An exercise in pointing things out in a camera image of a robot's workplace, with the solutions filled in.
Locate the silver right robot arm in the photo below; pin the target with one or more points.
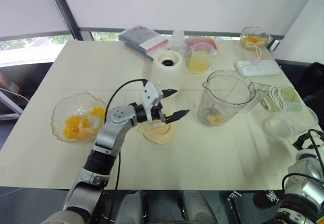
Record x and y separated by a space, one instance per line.
303 183

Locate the black cap with white print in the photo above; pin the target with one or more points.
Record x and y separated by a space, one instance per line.
269 198

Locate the zip bag with dark cloths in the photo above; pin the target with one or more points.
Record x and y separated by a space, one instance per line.
139 39

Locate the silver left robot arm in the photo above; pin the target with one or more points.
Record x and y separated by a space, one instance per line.
114 130

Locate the dark window frame post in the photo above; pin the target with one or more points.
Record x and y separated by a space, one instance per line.
64 8

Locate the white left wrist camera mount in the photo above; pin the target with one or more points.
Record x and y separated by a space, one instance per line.
150 96

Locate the white power strip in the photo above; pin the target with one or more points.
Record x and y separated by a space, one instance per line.
258 68

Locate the green and white cloth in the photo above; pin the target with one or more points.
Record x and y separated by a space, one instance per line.
281 97

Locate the grey metal stand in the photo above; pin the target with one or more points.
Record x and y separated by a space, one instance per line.
10 105

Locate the black metal clamp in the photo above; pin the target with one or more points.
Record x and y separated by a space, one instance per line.
234 205

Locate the cream blender lid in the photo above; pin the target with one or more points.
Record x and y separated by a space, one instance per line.
159 132

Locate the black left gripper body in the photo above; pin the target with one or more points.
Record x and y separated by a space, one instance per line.
157 113

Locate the measuring cup with yellow juice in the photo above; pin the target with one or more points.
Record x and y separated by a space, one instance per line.
200 60

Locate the black bag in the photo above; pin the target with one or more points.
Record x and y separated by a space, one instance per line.
315 82

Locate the cream blender base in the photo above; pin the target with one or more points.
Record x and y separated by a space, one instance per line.
168 69

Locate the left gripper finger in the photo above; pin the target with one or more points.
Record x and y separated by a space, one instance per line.
178 115
169 93

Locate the clear plastic food container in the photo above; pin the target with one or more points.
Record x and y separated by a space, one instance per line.
291 120

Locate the scalloped glass fruit bowl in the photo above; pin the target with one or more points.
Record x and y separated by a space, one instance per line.
254 32
76 107

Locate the clear blender jar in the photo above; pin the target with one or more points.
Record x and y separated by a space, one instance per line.
227 94

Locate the yellow food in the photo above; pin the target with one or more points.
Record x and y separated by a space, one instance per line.
216 119

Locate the clear plastic bottle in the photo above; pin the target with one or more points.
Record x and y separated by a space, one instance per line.
178 40

